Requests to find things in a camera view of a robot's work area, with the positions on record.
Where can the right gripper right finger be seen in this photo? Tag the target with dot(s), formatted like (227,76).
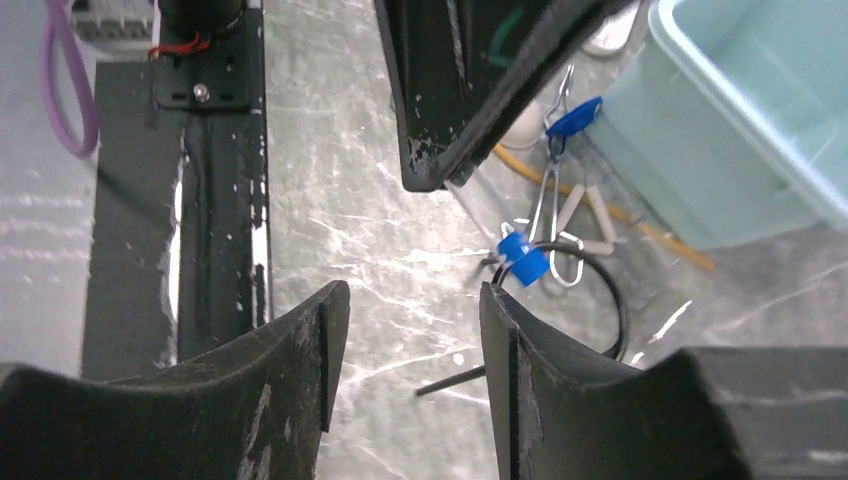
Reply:
(563,411)

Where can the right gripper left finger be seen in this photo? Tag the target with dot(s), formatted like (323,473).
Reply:
(253,408)

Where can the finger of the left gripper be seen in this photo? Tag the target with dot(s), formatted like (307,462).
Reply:
(461,72)

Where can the black wire ring stand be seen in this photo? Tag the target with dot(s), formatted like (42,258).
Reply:
(563,311)

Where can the white round watch glass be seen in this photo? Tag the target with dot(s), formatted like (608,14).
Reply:
(526,130)

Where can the graduated cylinder blue base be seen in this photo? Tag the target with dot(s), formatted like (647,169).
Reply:
(566,139)

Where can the mint green plastic bin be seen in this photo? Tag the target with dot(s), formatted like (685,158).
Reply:
(731,120)

